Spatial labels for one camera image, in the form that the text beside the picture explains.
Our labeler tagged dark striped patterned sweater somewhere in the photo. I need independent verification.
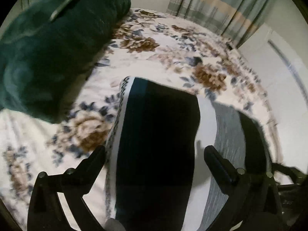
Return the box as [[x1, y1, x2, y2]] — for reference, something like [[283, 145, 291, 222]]
[[105, 77, 271, 230]]

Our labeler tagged white wardrobe door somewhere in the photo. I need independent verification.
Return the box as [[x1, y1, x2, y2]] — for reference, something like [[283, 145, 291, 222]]
[[239, 24, 307, 172]]

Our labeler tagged dark green pillow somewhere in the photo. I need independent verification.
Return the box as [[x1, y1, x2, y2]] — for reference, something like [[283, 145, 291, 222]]
[[1, 0, 131, 123]]

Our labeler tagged floral fleece bed blanket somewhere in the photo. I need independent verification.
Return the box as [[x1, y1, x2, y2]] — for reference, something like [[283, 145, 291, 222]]
[[1, 8, 277, 230]]

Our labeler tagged striped green window curtain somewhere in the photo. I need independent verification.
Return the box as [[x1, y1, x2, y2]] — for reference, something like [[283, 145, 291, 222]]
[[167, 0, 274, 46]]

